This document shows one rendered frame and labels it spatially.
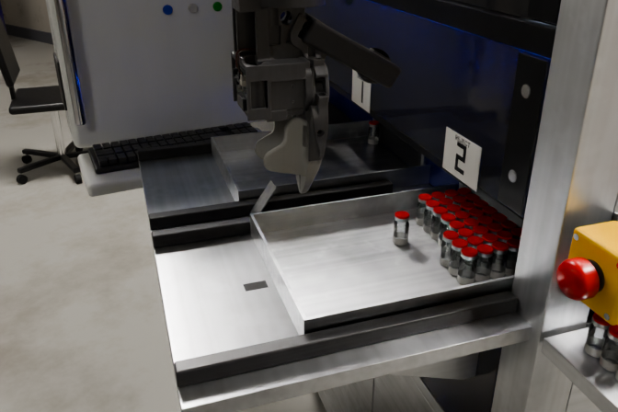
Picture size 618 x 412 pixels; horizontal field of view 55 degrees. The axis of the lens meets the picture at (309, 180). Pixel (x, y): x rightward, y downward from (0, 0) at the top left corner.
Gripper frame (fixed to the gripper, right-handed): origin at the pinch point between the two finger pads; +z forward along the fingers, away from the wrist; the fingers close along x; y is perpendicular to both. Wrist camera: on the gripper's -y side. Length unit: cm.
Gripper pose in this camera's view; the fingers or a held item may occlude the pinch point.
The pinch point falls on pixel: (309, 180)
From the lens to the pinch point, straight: 64.2
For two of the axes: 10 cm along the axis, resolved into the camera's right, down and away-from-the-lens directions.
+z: 0.0, 9.1, 4.1
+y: -9.5, 1.3, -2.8
